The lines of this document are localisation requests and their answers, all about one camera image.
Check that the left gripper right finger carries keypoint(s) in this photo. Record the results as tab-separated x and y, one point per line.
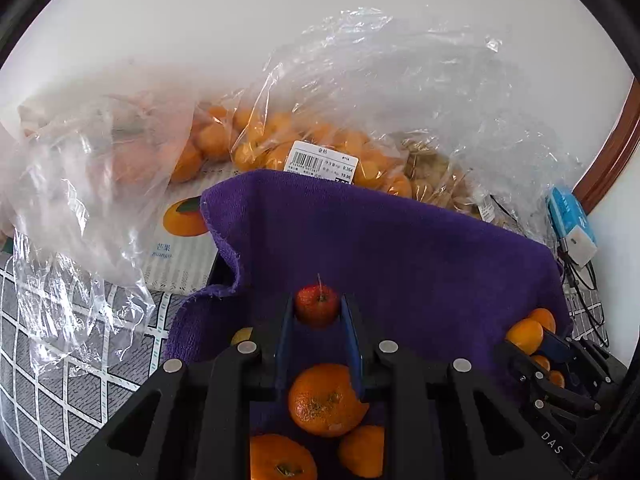
361	357

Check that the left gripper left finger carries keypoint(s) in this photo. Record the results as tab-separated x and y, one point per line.
272	333

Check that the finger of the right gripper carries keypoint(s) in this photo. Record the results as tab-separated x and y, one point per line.
521	376
581	358

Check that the small red crabapple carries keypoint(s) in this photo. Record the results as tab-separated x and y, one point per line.
316	305

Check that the kumquat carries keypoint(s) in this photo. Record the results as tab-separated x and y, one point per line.
556	378
545	318
542	361
527	335

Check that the large orange tangerine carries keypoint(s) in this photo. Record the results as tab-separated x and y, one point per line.
362	451

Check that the small green-yellow fruit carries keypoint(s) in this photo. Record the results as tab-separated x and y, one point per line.
241	335

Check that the kumquat in towel top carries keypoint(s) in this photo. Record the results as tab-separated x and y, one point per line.
545	318

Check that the orange tangerine back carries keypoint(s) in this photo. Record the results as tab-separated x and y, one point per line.
322	402

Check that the purple fleece towel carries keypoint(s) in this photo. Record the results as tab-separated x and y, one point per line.
439	283

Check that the orange tangerine front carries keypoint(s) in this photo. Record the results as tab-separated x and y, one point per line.
277	457

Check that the white fruit carton box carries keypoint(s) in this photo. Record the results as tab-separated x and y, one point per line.
182	251

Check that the clear plastic bag of kumquats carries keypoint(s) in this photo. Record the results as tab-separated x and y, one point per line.
421	110

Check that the grey checked bed sheet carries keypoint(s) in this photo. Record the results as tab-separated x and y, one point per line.
46	421

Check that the clear bag of tomatoes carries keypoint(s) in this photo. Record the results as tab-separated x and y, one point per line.
83	172

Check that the brown wooden frame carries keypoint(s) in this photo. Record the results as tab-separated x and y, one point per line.
614	155

